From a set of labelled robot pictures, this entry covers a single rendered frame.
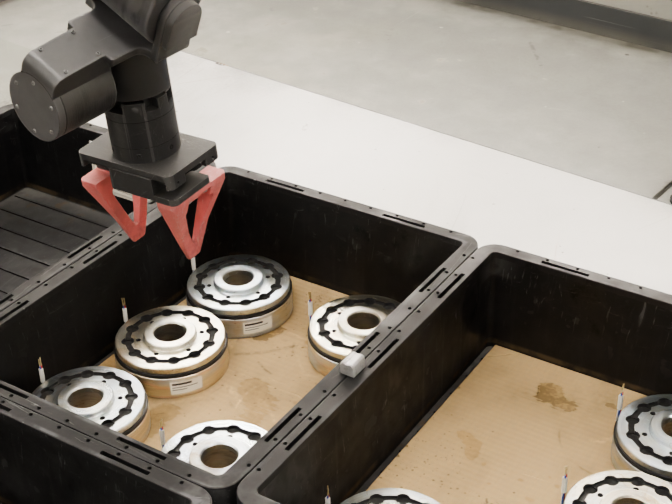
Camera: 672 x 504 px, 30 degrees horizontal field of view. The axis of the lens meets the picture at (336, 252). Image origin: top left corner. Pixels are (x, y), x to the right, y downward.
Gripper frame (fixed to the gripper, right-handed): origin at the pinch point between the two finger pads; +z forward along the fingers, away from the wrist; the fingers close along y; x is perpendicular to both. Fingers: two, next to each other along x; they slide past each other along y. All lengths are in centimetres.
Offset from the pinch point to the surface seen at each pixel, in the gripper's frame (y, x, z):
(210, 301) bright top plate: -1.1, 5.4, 10.7
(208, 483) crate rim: 20.1, -19.7, 3.0
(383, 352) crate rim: 22.1, 0.1, 4.6
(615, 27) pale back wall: -75, 282, 108
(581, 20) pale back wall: -87, 283, 108
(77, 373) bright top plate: -3.9, -9.7, 9.6
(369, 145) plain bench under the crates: -24, 67, 30
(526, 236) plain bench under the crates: 7, 56, 30
